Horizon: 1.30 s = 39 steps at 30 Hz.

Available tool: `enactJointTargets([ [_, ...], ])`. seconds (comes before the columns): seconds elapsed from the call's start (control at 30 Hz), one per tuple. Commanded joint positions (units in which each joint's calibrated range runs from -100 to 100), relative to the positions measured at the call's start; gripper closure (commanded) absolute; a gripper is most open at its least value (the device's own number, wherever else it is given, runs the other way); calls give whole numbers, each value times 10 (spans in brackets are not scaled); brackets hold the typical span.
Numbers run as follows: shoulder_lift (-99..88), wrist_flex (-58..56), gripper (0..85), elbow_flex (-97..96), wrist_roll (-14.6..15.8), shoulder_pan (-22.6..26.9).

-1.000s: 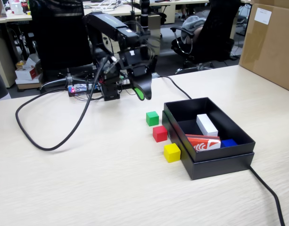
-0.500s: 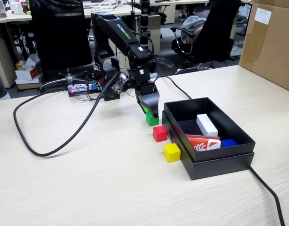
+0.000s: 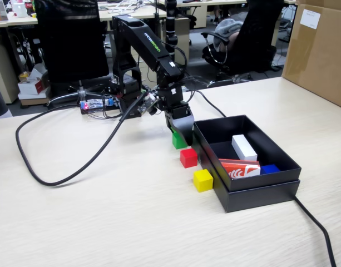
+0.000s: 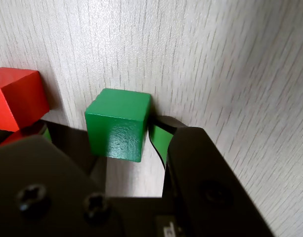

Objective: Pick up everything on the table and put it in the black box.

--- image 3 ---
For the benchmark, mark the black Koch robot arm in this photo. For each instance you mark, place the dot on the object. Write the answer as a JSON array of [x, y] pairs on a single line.
[[148, 39]]

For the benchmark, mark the grey cloth bundle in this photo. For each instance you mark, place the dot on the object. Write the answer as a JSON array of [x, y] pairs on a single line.
[[227, 27]]

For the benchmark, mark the white rectangular block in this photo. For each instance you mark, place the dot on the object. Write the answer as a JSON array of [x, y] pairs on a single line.
[[244, 147]]

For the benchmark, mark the black jointed pole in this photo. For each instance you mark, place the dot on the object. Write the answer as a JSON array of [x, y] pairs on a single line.
[[171, 11]]

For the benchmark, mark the narrow beige cabinet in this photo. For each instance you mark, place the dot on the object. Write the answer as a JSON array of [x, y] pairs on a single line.
[[184, 30]]

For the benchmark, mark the black cardboard box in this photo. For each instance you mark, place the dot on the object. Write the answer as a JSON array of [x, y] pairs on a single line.
[[264, 180]]

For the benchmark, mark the cola bottle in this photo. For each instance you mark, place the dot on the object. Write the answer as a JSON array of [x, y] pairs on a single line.
[[29, 7]]

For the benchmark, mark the red wooden cube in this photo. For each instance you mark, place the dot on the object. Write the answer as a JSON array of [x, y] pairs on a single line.
[[188, 158]]

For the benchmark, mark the large brown cardboard box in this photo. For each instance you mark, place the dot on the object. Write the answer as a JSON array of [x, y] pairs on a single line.
[[320, 55]]

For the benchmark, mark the black armrest office chair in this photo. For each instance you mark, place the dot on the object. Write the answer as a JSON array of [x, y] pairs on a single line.
[[256, 41]]

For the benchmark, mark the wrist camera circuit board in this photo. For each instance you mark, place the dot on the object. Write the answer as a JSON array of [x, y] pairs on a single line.
[[148, 104]]

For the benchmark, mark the white and red carton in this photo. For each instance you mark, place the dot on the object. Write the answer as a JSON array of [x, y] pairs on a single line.
[[31, 87]]

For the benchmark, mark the brown floor carton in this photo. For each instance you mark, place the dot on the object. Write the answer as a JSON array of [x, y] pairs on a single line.
[[34, 100]]

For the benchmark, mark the orange and white card box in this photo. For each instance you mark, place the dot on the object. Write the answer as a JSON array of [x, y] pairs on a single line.
[[237, 171]]

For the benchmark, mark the controller board with red light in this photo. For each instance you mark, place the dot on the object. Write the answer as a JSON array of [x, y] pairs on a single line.
[[86, 105]]

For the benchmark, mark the yellow wooden cube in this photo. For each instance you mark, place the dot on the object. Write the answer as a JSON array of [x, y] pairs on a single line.
[[203, 180]]

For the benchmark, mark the black open box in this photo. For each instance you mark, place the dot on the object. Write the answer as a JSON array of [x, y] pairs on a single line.
[[259, 200]]

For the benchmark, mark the beige office desk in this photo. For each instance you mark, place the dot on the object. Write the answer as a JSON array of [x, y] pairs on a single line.
[[20, 20], [104, 13]]

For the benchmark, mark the desk picture frame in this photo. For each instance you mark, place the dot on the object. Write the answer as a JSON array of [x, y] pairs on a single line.
[[1, 11]]

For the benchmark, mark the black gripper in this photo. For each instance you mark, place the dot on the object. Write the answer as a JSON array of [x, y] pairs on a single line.
[[175, 107]]

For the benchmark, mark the blue wooden cube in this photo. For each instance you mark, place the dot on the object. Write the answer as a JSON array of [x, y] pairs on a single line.
[[269, 168]]

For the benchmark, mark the green wooden cube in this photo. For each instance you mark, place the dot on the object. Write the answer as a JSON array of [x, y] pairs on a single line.
[[177, 142]]

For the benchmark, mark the black mesh office chair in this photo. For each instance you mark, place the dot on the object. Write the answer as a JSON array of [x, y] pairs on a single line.
[[73, 41]]

